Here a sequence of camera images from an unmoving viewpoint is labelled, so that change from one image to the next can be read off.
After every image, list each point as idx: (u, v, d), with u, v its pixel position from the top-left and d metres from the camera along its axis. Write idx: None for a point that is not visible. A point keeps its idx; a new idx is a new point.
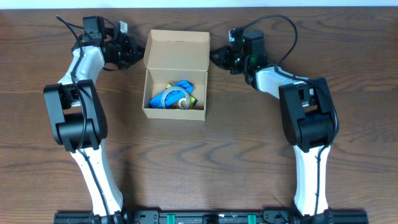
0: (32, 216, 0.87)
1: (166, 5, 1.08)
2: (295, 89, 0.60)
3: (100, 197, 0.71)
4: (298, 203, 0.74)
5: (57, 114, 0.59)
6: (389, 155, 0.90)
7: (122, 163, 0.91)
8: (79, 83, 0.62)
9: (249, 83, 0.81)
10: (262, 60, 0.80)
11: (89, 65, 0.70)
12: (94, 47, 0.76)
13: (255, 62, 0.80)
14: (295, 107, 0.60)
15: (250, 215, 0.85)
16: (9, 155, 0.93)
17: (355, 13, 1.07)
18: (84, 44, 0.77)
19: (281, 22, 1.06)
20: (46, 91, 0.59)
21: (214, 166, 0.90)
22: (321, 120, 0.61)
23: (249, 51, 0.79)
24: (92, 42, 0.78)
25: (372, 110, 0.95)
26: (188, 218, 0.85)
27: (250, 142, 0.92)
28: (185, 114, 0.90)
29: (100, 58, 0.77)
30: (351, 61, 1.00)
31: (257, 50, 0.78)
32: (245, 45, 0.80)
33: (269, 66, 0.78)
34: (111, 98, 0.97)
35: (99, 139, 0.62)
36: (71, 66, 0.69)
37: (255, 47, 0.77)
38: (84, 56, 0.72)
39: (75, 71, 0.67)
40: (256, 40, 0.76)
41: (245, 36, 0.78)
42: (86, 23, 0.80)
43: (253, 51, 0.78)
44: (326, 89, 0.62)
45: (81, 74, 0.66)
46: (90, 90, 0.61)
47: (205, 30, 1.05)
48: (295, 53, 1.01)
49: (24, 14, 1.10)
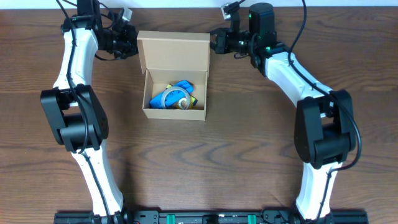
0: (32, 216, 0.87)
1: (166, 5, 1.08)
2: (313, 106, 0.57)
3: (99, 198, 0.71)
4: (299, 206, 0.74)
5: (57, 119, 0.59)
6: (390, 155, 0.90)
7: (122, 163, 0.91)
8: (78, 88, 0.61)
9: (255, 65, 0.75)
10: (270, 38, 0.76)
11: (83, 59, 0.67)
12: (87, 31, 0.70)
13: (263, 42, 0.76)
14: (313, 124, 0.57)
15: (250, 215, 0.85)
16: (9, 155, 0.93)
17: (356, 13, 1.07)
18: (75, 23, 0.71)
19: (281, 23, 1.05)
20: (43, 97, 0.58)
21: (214, 166, 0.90)
22: (339, 137, 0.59)
23: (257, 29, 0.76)
24: (84, 19, 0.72)
25: (372, 110, 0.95)
26: (188, 219, 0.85)
27: (250, 142, 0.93)
28: (186, 114, 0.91)
29: (94, 42, 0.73)
30: (352, 61, 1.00)
31: (264, 28, 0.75)
32: (252, 20, 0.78)
33: (280, 51, 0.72)
34: (111, 98, 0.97)
35: (99, 139, 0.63)
36: (65, 61, 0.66)
37: (263, 23, 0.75)
38: (77, 46, 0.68)
39: (69, 72, 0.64)
40: (265, 15, 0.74)
41: (252, 11, 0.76)
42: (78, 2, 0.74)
43: (262, 28, 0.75)
44: (350, 107, 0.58)
45: (78, 75, 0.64)
46: (89, 96, 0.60)
47: (205, 30, 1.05)
48: (295, 53, 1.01)
49: (24, 14, 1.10)
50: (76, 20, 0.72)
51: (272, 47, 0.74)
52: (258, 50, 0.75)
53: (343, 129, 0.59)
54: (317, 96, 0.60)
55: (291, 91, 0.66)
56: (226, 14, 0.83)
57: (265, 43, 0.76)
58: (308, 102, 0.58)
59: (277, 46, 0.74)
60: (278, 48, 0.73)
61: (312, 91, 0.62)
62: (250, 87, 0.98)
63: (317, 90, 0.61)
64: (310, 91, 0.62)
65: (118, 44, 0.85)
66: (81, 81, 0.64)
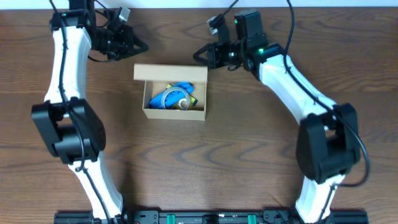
0: (32, 216, 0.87)
1: (166, 6, 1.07)
2: (318, 126, 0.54)
3: (99, 205, 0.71)
4: (299, 210, 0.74)
5: (51, 134, 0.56)
6: (390, 155, 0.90)
7: (122, 163, 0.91)
8: (71, 102, 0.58)
9: (249, 68, 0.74)
10: (260, 39, 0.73)
11: (75, 64, 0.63)
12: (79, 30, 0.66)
13: (254, 44, 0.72)
14: (319, 145, 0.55)
15: (250, 215, 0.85)
16: (9, 155, 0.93)
17: (355, 13, 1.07)
18: (64, 18, 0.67)
19: (281, 23, 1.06)
20: (34, 112, 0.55)
21: (214, 166, 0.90)
22: (344, 154, 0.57)
23: (245, 33, 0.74)
24: (74, 14, 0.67)
25: (372, 110, 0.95)
26: (188, 219, 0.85)
27: (250, 142, 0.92)
28: (186, 115, 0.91)
29: (87, 41, 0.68)
30: (351, 62, 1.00)
31: (252, 29, 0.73)
32: (238, 27, 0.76)
33: (273, 51, 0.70)
34: (111, 99, 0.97)
35: (96, 150, 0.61)
36: (56, 69, 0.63)
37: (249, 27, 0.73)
38: (68, 50, 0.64)
39: (61, 83, 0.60)
40: (249, 17, 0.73)
41: (237, 17, 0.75)
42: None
43: (249, 32, 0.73)
44: (354, 121, 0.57)
45: (70, 86, 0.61)
46: (83, 111, 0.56)
47: (205, 30, 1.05)
48: (295, 54, 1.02)
49: (24, 14, 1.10)
50: (66, 15, 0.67)
51: (264, 47, 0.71)
52: (249, 53, 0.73)
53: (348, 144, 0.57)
54: (321, 113, 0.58)
55: (291, 101, 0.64)
56: (212, 28, 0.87)
57: (256, 45, 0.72)
58: (313, 122, 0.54)
59: (269, 46, 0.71)
60: (272, 48, 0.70)
61: (314, 105, 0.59)
62: (250, 87, 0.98)
63: (320, 104, 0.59)
64: (311, 105, 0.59)
65: (112, 44, 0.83)
66: (74, 91, 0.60)
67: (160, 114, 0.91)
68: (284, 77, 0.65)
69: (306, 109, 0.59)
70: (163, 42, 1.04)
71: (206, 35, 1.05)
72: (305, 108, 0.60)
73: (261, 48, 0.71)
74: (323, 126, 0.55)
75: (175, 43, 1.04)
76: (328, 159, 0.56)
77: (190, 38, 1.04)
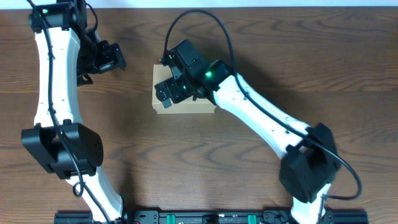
0: (33, 216, 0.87)
1: (163, 5, 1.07)
2: (299, 158, 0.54)
3: (99, 211, 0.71)
4: (298, 216, 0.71)
5: (45, 156, 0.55)
6: (390, 155, 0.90)
7: (122, 163, 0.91)
8: (64, 124, 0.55)
9: (201, 94, 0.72)
10: (202, 63, 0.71)
11: (64, 75, 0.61)
12: (64, 31, 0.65)
13: (197, 70, 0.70)
14: (305, 174, 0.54)
15: (250, 215, 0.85)
16: (9, 154, 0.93)
17: (356, 13, 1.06)
18: (45, 16, 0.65)
19: (281, 23, 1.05)
20: (24, 136, 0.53)
21: (213, 166, 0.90)
22: (329, 170, 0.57)
23: (183, 64, 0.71)
24: (59, 10, 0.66)
25: (373, 110, 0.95)
26: (188, 219, 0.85)
27: (250, 142, 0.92)
28: (194, 108, 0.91)
29: (74, 45, 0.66)
30: (352, 62, 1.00)
31: (189, 57, 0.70)
32: (175, 60, 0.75)
33: (219, 71, 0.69)
34: (111, 99, 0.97)
35: (93, 167, 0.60)
36: (45, 84, 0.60)
37: (184, 56, 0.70)
38: (55, 59, 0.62)
39: (51, 102, 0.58)
40: (180, 46, 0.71)
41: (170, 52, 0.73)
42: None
43: (186, 60, 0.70)
44: (329, 139, 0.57)
45: (62, 104, 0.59)
46: (76, 135, 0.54)
47: (205, 30, 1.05)
48: (295, 53, 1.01)
49: (25, 14, 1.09)
50: (48, 12, 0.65)
51: (211, 71, 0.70)
52: (197, 81, 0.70)
53: (330, 161, 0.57)
54: (296, 142, 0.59)
55: (262, 132, 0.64)
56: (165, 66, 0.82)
57: (199, 70, 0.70)
58: (293, 157, 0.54)
59: (215, 68, 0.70)
60: (217, 68, 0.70)
61: (287, 133, 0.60)
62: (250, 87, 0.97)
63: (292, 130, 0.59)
64: (285, 134, 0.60)
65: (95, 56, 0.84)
66: (67, 109, 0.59)
67: (168, 109, 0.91)
68: (245, 107, 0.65)
69: (281, 140, 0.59)
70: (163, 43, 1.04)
71: (206, 36, 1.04)
72: (276, 137, 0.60)
73: (208, 71, 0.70)
74: (304, 157, 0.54)
75: (175, 43, 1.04)
76: (318, 183, 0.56)
77: (190, 38, 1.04)
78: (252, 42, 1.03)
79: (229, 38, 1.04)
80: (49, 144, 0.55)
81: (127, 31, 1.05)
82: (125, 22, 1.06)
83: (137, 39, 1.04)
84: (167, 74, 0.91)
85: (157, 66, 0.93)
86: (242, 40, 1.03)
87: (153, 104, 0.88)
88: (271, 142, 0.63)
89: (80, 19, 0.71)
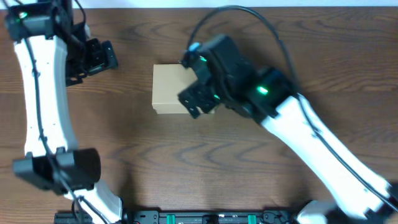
0: (33, 216, 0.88)
1: (162, 5, 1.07)
2: None
3: (99, 217, 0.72)
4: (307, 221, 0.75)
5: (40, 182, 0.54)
6: (389, 155, 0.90)
7: (122, 163, 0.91)
8: (59, 154, 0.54)
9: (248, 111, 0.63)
10: (244, 70, 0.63)
11: (53, 93, 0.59)
12: (48, 40, 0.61)
13: (239, 79, 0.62)
14: None
15: (250, 215, 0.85)
16: (9, 154, 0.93)
17: (356, 12, 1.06)
18: (24, 20, 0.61)
19: (281, 23, 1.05)
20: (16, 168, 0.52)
21: (213, 166, 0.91)
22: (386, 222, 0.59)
23: (220, 70, 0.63)
24: (40, 12, 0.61)
25: (373, 110, 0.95)
26: (188, 219, 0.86)
27: (250, 142, 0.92)
28: None
29: (61, 53, 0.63)
30: (352, 61, 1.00)
31: (228, 61, 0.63)
32: (208, 65, 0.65)
33: (272, 81, 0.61)
34: (111, 99, 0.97)
35: (91, 183, 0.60)
36: (33, 107, 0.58)
37: (224, 61, 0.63)
38: (40, 74, 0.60)
39: (41, 129, 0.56)
40: (217, 49, 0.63)
41: (203, 55, 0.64)
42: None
43: (226, 66, 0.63)
44: None
45: (53, 128, 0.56)
46: (71, 165, 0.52)
47: (205, 30, 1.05)
48: (295, 53, 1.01)
49: None
50: (27, 15, 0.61)
51: (262, 83, 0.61)
52: (245, 96, 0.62)
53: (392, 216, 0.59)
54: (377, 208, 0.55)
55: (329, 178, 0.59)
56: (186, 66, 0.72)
57: (242, 79, 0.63)
58: None
59: (266, 79, 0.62)
60: (267, 79, 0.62)
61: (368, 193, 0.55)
62: None
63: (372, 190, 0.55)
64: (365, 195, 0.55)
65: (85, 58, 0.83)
66: (60, 133, 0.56)
67: (169, 109, 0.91)
68: (317, 147, 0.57)
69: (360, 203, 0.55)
70: (163, 43, 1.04)
71: (206, 35, 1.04)
72: (354, 197, 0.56)
73: (262, 86, 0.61)
74: None
75: (175, 43, 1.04)
76: None
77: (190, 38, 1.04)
78: (252, 42, 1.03)
79: (229, 38, 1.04)
80: (45, 169, 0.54)
81: (127, 30, 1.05)
82: (125, 22, 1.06)
83: (137, 39, 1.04)
84: (166, 76, 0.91)
85: (157, 67, 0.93)
86: (242, 40, 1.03)
87: (153, 104, 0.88)
88: (314, 170, 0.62)
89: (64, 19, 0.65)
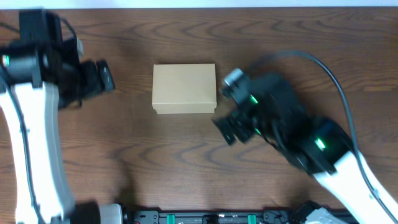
0: None
1: (162, 5, 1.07)
2: None
3: None
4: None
5: None
6: (389, 155, 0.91)
7: (122, 163, 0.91)
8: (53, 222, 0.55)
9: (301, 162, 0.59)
10: (296, 118, 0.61)
11: (45, 152, 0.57)
12: (35, 88, 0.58)
13: (291, 126, 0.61)
14: None
15: (250, 215, 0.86)
16: (9, 154, 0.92)
17: (355, 13, 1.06)
18: (9, 68, 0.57)
19: (281, 23, 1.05)
20: None
21: (213, 166, 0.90)
22: None
23: (272, 110, 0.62)
24: (24, 56, 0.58)
25: (372, 110, 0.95)
26: (188, 219, 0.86)
27: (251, 142, 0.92)
28: (194, 108, 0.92)
29: (52, 99, 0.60)
30: (351, 62, 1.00)
31: (283, 107, 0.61)
32: (258, 102, 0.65)
33: (329, 132, 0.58)
34: (111, 99, 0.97)
35: None
36: (23, 167, 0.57)
37: (282, 108, 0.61)
38: (30, 132, 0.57)
39: (34, 196, 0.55)
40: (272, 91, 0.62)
41: (255, 94, 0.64)
42: (21, 25, 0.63)
43: (281, 110, 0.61)
44: None
45: (46, 190, 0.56)
46: None
47: (205, 30, 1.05)
48: (295, 54, 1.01)
49: None
50: (10, 62, 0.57)
51: (319, 133, 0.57)
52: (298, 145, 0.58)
53: None
54: None
55: None
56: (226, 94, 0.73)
57: (295, 126, 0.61)
58: None
59: (323, 126, 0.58)
60: (320, 130, 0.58)
61: None
62: None
63: None
64: None
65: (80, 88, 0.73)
66: (53, 195, 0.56)
67: (168, 109, 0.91)
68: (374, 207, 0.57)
69: None
70: (163, 43, 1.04)
71: (206, 36, 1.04)
72: None
73: (319, 139, 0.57)
74: None
75: (175, 43, 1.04)
76: None
77: (190, 38, 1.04)
78: (252, 43, 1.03)
79: (229, 38, 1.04)
80: None
81: (127, 30, 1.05)
82: (125, 22, 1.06)
83: (137, 39, 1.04)
84: (166, 76, 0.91)
85: (157, 66, 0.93)
86: (242, 40, 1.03)
87: (153, 104, 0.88)
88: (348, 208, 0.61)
89: (54, 59, 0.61)
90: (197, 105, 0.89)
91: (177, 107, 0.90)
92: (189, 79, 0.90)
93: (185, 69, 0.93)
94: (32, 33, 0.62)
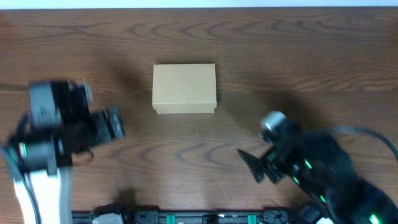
0: None
1: (163, 5, 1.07)
2: None
3: None
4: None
5: None
6: (390, 155, 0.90)
7: (122, 163, 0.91)
8: None
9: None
10: (347, 182, 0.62)
11: None
12: (50, 175, 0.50)
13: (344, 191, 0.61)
14: None
15: (250, 215, 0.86)
16: None
17: (356, 12, 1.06)
18: (23, 159, 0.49)
19: (281, 23, 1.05)
20: None
21: (213, 166, 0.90)
22: None
23: (319, 172, 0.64)
24: (39, 145, 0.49)
25: (372, 110, 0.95)
26: (188, 219, 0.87)
27: (251, 142, 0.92)
28: (194, 108, 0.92)
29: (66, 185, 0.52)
30: (352, 62, 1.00)
31: (334, 172, 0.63)
32: (303, 163, 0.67)
33: (377, 200, 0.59)
34: (111, 99, 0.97)
35: None
36: None
37: (339, 181, 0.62)
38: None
39: None
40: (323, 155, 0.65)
41: (306, 155, 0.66)
42: (30, 96, 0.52)
43: (330, 175, 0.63)
44: None
45: None
46: None
47: (205, 30, 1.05)
48: (295, 54, 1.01)
49: (23, 14, 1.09)
50: (26, 154, 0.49)
51: (367, 195, 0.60)
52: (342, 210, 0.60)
53: None
54: None
55: None
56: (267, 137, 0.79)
57: (346, 191, 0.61)
58: None
59: (372, 193, 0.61)
60: (367, 198, 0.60)
61: None
62: (250, 87, 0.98)
63: None
64: None
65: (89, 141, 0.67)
66: None
67: (168, 109, 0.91)
68: None
69: None
70: (163, 43, 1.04)
71: (206, 36, 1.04)
72: None
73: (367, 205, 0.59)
74: None
75: (175, 43, 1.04)
76: None
77: (190, 38, 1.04)
78: (252, 43, 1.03)
79: (229, 38, 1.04)
80: None
81: (127, 30, 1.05)
82: (125, 22, 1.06)
83: (137, 39, 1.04)
84: (166, 75, 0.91)
85: (158, 66, 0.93)
86: (242, 40, 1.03)
87: (153, 104, 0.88)
88: None
89: (69, 142, 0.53)
90: (197, 105, 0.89)
91: (177, 107, 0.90)
92: (189, 79, 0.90)
93: (184, 68, 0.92)
94: (41, 107, 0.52)
